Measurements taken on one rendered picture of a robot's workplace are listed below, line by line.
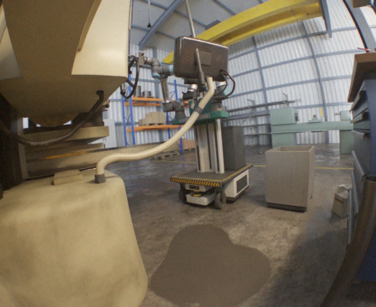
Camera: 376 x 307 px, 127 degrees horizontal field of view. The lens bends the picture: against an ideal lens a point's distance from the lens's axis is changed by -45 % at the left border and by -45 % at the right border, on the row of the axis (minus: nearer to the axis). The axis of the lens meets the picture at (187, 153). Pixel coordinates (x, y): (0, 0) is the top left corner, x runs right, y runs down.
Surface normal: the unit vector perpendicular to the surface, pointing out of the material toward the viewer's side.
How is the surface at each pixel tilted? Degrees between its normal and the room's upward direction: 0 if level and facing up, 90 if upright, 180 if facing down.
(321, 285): 0
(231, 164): 90
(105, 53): 90
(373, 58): 90
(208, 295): 0
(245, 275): 0
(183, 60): 110
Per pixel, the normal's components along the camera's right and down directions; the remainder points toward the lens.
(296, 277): -0.10, -0.99
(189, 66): 0.46, 0.36
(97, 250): 0.88, -0.04
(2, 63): 0.67, 0.00
